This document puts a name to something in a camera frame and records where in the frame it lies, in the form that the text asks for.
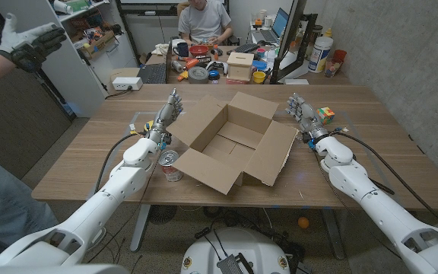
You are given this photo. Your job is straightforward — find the Rubik's cube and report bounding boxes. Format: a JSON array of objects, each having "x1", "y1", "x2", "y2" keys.
[{"x1": 316, "y1": 107, "x2": 336, "y2": 126}]

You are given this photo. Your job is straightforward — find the dark blue mug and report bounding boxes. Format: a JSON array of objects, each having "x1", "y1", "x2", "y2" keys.
[{"x1": 173, "y1": 41, "x2": 190, "y2": 58}]

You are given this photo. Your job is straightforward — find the clear glass with items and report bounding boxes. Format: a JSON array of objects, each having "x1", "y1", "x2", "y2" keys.
[{"x1": 324, "y1": 56, "x2": 342, "y2": 78}]

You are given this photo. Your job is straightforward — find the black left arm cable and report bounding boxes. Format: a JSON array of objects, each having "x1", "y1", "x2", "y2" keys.
[{"x1": 93, "y1": 131, "x2": 146, "y2": 195}]

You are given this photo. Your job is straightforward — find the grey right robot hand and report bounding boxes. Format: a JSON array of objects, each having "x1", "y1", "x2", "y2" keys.
[{"x1": 284, "y1": 93, "x2": 329, "y2": 141}]

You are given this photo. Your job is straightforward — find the white game controller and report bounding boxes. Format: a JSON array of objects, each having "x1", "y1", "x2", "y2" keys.
[{"x1": 205, "y1": 60, "x2": 230, "y2": 75}]

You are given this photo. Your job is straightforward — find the open laptop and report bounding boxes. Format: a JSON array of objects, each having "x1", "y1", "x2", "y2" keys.
[{"x1": 252, "y1": 7, "x2": 290, "y2": 43}]

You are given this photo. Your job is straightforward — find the seated person grey t-shirt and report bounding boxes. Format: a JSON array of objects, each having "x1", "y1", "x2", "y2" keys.
[{"x1": 176, "y1": 0, "x2": 234, "y2": 46}]

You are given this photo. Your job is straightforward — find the standing person's jeans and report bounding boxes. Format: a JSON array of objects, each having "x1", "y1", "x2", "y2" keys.
[{"x1": 0, "y1": 135, "x2": 59, "y2": 263}]

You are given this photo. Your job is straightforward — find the black white teleoperation glove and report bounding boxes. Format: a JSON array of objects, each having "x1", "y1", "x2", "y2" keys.
[{"x1": 0, "y1": 12, "x2": 68, "y2": 74}]

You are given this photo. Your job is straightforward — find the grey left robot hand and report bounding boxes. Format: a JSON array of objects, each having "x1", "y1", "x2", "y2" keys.
[{"x1": 149, "y1": 88, "x2": 185, "y2": 133}]

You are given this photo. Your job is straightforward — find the small wooden box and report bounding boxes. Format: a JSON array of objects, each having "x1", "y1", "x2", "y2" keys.
[{"x1": 226, "y1": 52, "x2": 255, "y2": 82}]

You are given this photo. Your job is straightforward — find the white robot torso edge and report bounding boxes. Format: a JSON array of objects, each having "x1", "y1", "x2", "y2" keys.
[{"x1": 0, "y1": 263, "x2": 131, "y2": 274}]

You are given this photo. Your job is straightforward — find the black floor fan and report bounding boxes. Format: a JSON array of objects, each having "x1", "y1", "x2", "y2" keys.
[{"x1": 148, "y1": 204, "x2": 178, "y2": 225}]

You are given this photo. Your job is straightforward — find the wooden desk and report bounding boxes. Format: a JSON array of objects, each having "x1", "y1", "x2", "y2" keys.
[{"x1": 142, "y1": 44, "x2": 353, "y2": 86}]

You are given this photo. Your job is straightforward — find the small black keyboard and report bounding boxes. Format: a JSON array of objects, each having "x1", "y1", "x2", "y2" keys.
[{"x1": 233, "y1": 43, "x2": 261, "y2": 54}]

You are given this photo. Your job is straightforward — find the white power box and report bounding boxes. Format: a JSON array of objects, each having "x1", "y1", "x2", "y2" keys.
[{"x1": 112, "y1": 76, "x2": 144, "y2": 91}]

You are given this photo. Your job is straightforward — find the white shelf unit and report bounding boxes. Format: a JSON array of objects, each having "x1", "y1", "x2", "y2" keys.
[{"x1": 0, "y1": 0, "x2": 138, "y2": 118}]

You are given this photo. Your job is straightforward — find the grey table leg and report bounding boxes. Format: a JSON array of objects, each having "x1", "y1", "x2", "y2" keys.
[
  {"x1": 319, "y1": 208, "x2": 346, "y2": 260},
  {"x1": 129, "y1": 204, "x2": 151, "y2": 253}
]

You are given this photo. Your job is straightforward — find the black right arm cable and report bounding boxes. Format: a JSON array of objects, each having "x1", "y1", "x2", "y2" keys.
[{"x1": 331, "y1": 129, "x2": 438, "y2": 235}]

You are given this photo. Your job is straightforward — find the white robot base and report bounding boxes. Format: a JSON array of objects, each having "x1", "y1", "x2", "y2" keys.
[{"x1": 180, "y1": 227, "x2": 291, "y2": 274}]

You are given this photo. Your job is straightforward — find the white canister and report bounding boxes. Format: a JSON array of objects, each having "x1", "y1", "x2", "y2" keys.
[{"x1": 307, "y1": 36, "x2": 335, "y2": 74}]

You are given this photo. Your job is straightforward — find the orange tool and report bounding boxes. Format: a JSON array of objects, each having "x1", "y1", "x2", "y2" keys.
[{"x1": 182, "y1": 57, "x2": 201, "y2": 72}]

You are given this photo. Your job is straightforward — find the open cardboard box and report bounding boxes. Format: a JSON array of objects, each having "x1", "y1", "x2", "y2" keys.
[{"x1": 165, "y1": 91, "x2": 300, "y2": 196}]

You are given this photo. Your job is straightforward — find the red bowl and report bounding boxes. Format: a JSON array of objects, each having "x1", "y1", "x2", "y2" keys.
[{"x1": 189, "y1": 44, "x2": 210, "y2": 58}]

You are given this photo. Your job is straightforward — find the cardboard box with clutter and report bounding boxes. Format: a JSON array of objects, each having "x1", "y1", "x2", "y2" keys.
[{"x1": 80, "y1": 30, "x2": 116, "y2": 60}]

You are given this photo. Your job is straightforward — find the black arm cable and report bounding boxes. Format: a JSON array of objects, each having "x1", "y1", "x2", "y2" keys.
[
  {"x1": 331, "y1": 129, "x2": 438, "y2": 235},
  {"x1": 93, "y1": 131, "x2": 146, "y2": 195}
]

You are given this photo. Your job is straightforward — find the grey duct tape roll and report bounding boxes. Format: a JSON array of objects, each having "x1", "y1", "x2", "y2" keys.
[{"x1": 187, "y1": 65, "x2": 210, "y2": 84}]

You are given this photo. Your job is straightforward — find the black device on base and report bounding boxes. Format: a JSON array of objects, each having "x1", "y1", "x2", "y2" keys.
[{"x1": 216, "y1": 253, "x2": 256, "y2": 274}]

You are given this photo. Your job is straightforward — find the black monitor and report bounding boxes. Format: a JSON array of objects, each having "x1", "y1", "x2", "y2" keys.
[{"x1": 270, "y1": 0, "x2": 319, "y2": 85}]

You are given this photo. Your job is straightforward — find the red soda can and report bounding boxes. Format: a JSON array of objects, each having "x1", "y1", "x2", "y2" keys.
[{"x1": 158, "y1": 149, "x2": 185, "y2": 183}]

